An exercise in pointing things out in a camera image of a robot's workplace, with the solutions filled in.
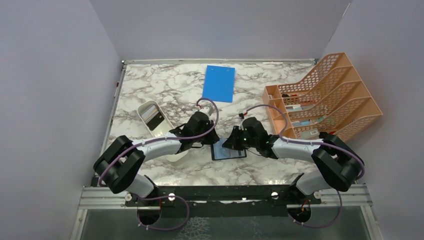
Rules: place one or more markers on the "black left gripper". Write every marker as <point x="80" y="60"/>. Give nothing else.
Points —
<point x="213" y="136"/>

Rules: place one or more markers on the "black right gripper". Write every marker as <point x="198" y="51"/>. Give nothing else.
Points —
<point x="232" y="142"/>

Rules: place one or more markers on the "black leather card holder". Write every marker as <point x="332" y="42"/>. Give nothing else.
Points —
<point x="219" y="153"/>

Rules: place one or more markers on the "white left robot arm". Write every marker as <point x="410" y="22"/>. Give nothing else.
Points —
<point x="118" y="166"/>

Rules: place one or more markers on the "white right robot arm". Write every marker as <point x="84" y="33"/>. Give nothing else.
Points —
<point x="337" y="165"/>

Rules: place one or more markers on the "white oblong plastic tray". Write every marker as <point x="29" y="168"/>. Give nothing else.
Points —
<point x="161" y="129"/>

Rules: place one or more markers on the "blue flat board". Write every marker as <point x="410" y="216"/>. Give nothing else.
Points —
<point x="219" y="82"/>

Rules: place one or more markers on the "peach plastic file organizer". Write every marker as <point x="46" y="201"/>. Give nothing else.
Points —
<point x="331" y="98"/>

